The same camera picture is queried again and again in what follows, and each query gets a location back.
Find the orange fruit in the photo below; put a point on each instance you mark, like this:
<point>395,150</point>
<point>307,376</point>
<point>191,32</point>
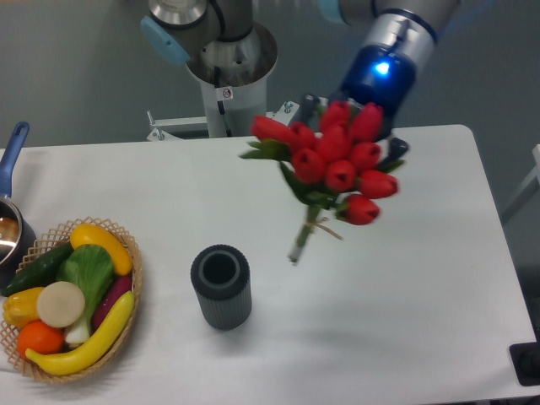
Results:
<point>40,338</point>

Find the white metal mounting frame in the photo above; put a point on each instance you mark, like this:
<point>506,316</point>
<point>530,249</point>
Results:
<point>197,126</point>

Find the yellow squash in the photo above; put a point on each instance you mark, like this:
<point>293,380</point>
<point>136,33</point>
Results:
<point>92,234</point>

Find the red tulip bouquet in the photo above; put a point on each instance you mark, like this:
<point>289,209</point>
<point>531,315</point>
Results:
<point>332,166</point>

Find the dark grey ribbed vase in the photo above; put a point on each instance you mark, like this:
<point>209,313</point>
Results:
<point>221,278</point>

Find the woven wicker basket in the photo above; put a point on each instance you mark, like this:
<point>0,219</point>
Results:
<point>52,238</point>

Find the purple sweet potato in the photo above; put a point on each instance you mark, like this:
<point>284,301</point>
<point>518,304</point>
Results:
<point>115,291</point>

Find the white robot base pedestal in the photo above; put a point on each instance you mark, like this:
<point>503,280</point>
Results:
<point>230,109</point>

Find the blue handled saucepan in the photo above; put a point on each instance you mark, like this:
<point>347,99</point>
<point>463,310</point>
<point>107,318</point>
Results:
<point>17,237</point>

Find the green bok choy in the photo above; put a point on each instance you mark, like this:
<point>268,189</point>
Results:
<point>90,268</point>

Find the white furniture leg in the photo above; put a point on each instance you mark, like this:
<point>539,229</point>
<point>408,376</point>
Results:
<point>527,188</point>

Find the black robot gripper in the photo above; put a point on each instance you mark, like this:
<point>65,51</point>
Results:
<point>377,75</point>

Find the yellow bell pepper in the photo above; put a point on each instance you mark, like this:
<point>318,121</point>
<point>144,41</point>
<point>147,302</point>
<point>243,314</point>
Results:
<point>20,309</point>

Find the yellow banana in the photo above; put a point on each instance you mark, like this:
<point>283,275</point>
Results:
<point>94,348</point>

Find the beige round disc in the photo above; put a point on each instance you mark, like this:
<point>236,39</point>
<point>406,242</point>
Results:
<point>60,304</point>

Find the green cucumber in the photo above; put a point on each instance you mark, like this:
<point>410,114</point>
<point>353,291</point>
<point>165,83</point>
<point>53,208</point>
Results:
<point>40,272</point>

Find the black device at table edge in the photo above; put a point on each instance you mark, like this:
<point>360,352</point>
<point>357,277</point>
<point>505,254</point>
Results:
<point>525,359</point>

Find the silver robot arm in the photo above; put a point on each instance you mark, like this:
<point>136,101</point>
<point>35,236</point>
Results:
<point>231,55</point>

